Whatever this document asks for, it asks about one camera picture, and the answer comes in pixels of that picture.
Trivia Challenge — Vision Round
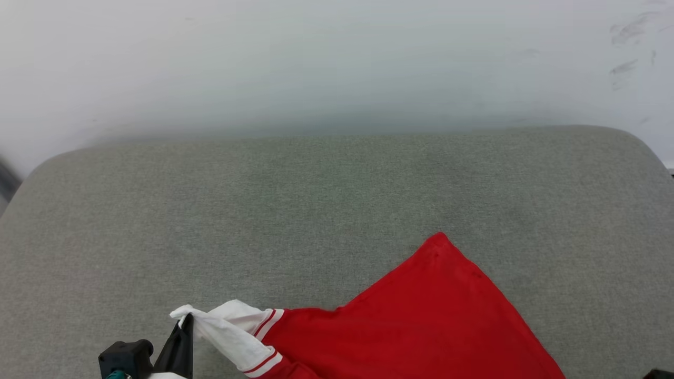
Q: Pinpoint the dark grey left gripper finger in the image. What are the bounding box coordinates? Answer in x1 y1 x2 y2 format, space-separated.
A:
153 314 195 379

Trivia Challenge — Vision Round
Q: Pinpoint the red and white jersey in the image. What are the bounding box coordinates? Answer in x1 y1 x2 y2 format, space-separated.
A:
170 232 567 379

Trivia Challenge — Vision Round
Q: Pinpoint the grey fabric sofa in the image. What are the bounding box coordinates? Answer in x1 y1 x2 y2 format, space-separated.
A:
0 125 674 379

